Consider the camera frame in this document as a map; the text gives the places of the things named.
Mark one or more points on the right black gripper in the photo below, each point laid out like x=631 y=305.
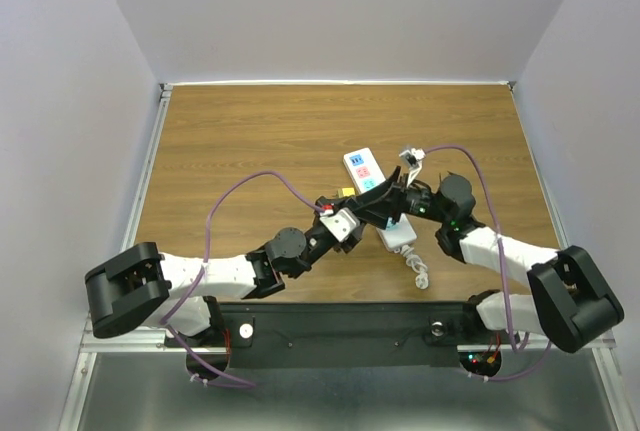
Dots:
x=392 y=205

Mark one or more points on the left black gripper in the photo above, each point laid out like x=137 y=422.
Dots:
x=345 y=245

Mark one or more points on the white power strip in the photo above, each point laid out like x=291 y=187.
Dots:
x=366 y=174

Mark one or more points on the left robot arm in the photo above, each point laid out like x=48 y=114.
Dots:
x=143 y=287

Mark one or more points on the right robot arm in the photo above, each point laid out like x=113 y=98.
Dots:
x=557 y=293

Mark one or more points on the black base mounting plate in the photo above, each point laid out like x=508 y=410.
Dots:
x=338 y=335

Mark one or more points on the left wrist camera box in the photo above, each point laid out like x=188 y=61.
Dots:
x=339 y=222

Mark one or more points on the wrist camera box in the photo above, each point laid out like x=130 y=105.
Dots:
x=413 y=159
x=339 y=222

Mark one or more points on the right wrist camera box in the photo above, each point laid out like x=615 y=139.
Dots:
x=413 y=159

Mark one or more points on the aluminium frame rail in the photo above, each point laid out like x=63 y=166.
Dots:
x=85 y=362

